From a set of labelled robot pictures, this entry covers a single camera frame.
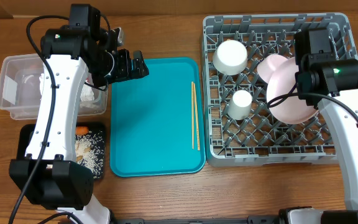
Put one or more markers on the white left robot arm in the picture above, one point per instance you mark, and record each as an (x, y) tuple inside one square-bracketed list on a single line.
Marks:
[(48, 173)]

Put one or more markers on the rice and peanut leftovers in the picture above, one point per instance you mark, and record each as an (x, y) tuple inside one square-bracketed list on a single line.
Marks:
[(90, 152)]

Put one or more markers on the grey dishwasher rack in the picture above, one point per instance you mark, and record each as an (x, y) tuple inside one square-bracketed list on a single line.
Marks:
[(261, 138)]

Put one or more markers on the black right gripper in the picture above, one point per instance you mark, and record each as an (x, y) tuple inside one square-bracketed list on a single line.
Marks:
[(311, 102)]

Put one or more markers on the white napkin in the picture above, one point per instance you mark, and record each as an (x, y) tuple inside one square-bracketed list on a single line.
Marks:
[(41, 85)]

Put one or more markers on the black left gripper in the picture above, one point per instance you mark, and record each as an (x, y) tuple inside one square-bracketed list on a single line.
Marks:
[(125, 71)]

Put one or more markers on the pink food bowl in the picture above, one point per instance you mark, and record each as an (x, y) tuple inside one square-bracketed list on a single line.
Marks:
[(269, 65)]

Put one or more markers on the cream plastic cup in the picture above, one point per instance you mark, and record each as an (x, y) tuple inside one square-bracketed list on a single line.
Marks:
[(240, 105)]

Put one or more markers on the cream shallow bowl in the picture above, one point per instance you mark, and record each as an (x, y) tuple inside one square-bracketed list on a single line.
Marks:
[(230, 57)]

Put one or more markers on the black waste tray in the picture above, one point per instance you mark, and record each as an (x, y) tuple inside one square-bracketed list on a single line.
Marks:
[(27, 132)]

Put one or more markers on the orange carrot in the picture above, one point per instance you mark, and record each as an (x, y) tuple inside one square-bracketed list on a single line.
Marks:
[(81, 130)]

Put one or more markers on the teal plastic tray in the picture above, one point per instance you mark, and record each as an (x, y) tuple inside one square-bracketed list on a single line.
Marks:
[(151, 121)]

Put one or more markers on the clear plastic waste bin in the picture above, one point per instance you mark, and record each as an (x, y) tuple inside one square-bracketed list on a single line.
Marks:
[(19, 88)]

